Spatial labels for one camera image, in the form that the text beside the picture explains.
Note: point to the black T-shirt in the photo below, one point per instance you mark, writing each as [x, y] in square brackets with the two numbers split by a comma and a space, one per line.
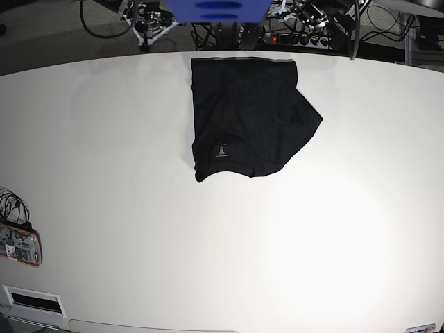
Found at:
[249, 117]

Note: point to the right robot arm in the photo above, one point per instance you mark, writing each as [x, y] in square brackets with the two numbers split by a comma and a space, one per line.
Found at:
[112, 6]

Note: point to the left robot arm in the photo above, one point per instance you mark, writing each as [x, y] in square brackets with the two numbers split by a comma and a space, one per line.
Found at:
[337, 21]

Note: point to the white power strip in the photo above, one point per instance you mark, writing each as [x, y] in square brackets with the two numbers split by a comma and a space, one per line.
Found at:
[304, 40]

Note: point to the blue plastic bin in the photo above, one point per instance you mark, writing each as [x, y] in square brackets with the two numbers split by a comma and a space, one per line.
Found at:
[201, 11]

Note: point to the orange electronics case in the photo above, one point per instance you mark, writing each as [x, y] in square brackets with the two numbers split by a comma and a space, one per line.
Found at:
[21, 245]

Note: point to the card at table edge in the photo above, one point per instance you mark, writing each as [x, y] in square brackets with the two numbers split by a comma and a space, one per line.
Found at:
[430, 328]

